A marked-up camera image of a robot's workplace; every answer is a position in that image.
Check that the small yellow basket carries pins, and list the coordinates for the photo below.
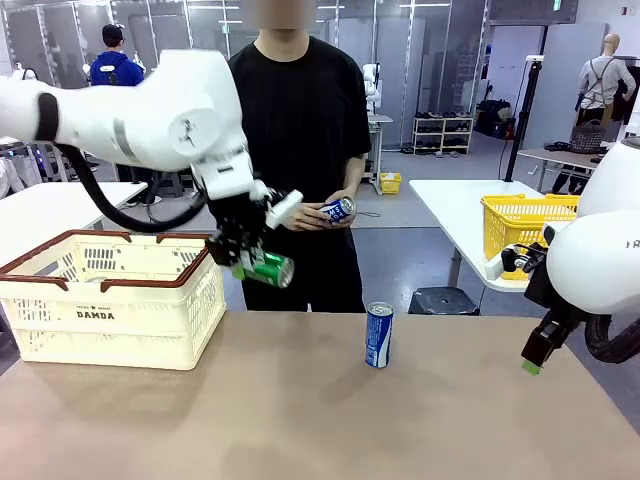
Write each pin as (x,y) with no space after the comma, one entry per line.
(391,182)

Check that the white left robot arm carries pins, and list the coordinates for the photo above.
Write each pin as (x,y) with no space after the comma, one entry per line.
(150,115)

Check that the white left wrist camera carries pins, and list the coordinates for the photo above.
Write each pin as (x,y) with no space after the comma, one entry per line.
(284,207)

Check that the brown work table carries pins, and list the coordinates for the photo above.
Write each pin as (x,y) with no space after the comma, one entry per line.
(555,160)

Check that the green drink can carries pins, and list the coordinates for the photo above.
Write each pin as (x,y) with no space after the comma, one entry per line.
(270,270)

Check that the person's right hand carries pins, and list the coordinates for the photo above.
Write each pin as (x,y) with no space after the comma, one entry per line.
(305,217)

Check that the person's left forearm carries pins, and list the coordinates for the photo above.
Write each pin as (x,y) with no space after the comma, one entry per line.
(354,172)

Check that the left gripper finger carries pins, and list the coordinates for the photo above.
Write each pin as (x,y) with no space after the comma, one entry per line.
(256,250)
(222,252)

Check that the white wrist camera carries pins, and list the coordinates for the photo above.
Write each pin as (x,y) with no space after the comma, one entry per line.
(507,265)
(284,207)

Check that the person in black t-shirt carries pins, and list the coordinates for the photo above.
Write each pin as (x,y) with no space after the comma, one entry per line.
(300,140)

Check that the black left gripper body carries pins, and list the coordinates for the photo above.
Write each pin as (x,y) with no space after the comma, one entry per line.
(240,220)

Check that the person's left hand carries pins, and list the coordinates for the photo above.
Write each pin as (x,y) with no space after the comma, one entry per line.
(348,192)

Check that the black camera tripod pole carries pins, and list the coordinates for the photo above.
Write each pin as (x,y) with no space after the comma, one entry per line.
(522,120)

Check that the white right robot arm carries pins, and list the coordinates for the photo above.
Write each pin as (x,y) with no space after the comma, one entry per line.
(600,250)

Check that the white shoe rack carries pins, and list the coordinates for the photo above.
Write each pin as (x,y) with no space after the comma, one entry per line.
(442,132)

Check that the dark wicker basket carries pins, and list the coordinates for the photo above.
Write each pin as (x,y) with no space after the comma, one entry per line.
(587,137)

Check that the drink can silver lid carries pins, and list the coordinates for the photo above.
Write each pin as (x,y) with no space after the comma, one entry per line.
(95,279)

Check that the yellow plastic shopping basket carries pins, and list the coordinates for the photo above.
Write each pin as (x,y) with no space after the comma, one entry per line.
(525,220)

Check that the black bag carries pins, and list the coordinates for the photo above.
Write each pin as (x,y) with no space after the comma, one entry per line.
(492,120)

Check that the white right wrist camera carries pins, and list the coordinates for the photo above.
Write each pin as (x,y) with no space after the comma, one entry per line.
(507,265)

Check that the person in blue hoodie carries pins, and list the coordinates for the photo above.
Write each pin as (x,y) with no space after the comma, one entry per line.
(117,70)

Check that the cream basket with brown rim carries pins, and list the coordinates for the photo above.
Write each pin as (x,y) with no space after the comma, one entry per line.
(150,325)

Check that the blue Pocari Sweat can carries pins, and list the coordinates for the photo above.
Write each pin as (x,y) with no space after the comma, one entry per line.
(337,212)
(380,335)

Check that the white table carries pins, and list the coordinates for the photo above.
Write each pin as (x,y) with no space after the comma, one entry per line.
(50,200)
(460,210)

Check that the black round stool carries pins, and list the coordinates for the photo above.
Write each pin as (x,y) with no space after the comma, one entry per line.
(445,300)

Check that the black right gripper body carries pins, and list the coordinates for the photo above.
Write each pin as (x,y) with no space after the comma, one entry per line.
(547,295)

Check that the mannequin with grey apron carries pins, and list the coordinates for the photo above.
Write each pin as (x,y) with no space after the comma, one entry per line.
(602,80)

